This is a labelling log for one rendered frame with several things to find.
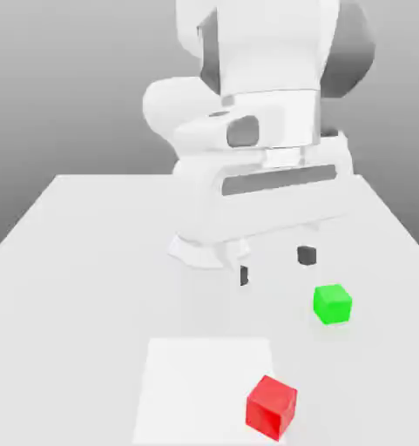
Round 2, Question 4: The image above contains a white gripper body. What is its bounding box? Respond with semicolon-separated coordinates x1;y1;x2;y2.
202;133;355;246

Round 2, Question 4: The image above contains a small green cube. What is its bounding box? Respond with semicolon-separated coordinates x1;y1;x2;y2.
312;283;354;326

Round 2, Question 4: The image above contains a small red cube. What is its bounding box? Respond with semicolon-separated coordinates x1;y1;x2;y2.
245;374;299;443

